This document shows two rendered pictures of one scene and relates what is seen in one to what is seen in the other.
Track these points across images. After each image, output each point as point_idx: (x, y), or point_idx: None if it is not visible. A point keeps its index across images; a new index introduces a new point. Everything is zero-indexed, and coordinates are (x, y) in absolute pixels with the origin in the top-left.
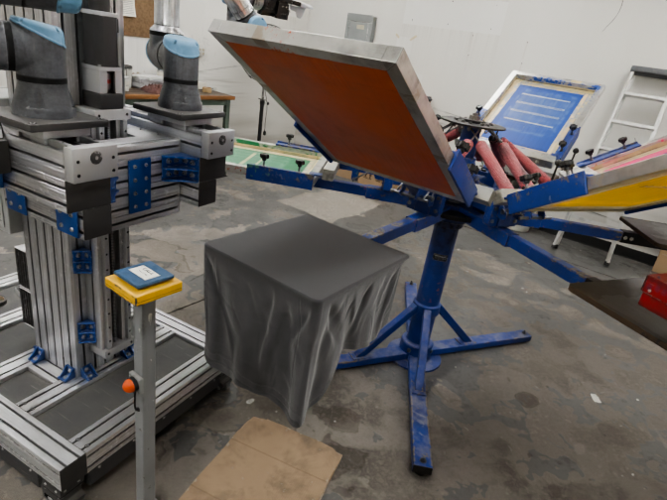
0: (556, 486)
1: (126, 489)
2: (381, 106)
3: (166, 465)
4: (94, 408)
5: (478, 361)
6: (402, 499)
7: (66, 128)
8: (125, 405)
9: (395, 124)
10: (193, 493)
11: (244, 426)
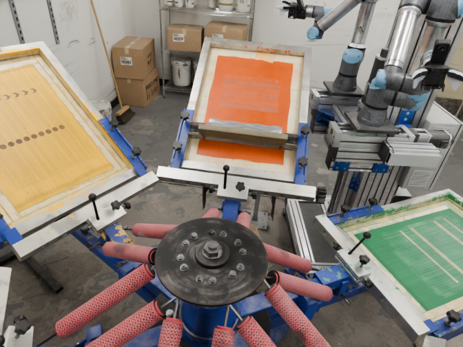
0: (71, 336)
1: (278, 228)
2: (220, 73)
3: (277, 241)
4: (310, 215)
5: None
6: None
7: (326, 87)
8: (301, 217)
9: (215, 86)
10: (255, 234)
11: (266, 271)
